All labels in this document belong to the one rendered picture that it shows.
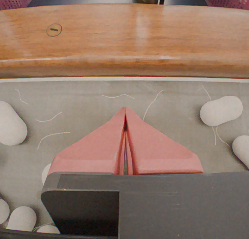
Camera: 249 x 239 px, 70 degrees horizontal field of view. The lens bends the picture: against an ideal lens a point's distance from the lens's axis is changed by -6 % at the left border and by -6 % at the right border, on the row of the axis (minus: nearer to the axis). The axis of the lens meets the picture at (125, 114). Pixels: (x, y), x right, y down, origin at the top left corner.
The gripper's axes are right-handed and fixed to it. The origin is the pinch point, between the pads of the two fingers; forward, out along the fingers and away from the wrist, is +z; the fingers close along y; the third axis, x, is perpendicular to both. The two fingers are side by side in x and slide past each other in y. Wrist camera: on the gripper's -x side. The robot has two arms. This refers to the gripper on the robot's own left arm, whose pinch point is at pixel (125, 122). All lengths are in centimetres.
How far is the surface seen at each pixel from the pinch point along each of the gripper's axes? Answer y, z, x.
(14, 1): 14.3, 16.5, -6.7
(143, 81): -1.4, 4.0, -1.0
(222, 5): -12.3, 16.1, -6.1
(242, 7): -13.5, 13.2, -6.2
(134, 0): -0.8, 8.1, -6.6
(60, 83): 5.3, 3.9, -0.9
